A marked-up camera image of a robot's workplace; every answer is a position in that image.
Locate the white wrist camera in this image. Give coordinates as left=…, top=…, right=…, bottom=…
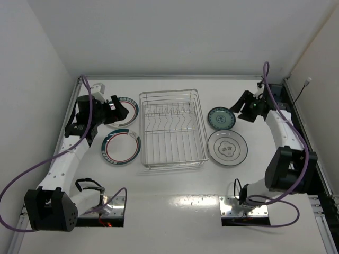
left=253, top=81, right=266, bottom=99
left=91, top=83, right=105, bottom=102

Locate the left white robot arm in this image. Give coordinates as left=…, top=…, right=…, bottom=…
left=24, top=95, right=129, bottom=232

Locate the purple cable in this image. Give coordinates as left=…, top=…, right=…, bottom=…
left=233, top=61, right=310, bottom=228
left=0, top=75, right=128, bottom=232

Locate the far green red rimmed plate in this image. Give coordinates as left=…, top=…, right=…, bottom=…
left=109, top=97, right=139, bottom=129

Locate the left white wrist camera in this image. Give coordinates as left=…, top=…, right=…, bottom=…
left=91, top=83, right=105, bottom=102

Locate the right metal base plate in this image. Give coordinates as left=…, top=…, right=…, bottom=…
left=219, top=196, right=269, bottom=219

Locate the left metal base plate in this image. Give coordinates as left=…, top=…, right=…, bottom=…
left=80, top=196, right=126, bottom=218

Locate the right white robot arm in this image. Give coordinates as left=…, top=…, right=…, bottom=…
left=230, top=84, right=318, bottom=207

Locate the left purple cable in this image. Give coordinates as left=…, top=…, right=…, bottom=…
left=0, top=75, right=128, bottom=232

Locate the near green red rimmed plate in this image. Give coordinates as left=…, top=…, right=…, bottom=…
left=101, top=129, right=141, bottom=166

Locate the white plate with grey rim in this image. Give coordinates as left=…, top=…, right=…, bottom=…
left=208, top=130, right=248, bottom=167

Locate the metal base plate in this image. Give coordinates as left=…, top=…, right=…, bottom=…
left=219, top=196, right=269, bottom=219
left=80, top=196, right=126, bottom=218

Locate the green red rimmed plate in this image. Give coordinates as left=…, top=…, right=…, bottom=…
left=101, top=129, right=141, bottom=166
left=109, top=97, right=139, bottom=129

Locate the small blue patterned plate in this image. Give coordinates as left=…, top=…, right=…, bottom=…
left=207, top=107, right=236, bottom=130

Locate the metal wire dish rack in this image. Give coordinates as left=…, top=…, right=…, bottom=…
left=139, top=89, right=210, bottom=170

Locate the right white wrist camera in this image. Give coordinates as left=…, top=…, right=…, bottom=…
left=253, top=81, right=266, bottom=99

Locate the black wall cable with plug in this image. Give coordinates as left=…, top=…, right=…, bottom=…
left=291, top=77, right=313, bottom=106

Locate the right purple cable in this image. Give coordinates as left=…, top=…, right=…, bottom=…
left=233, top=61, right=310, bottom=228

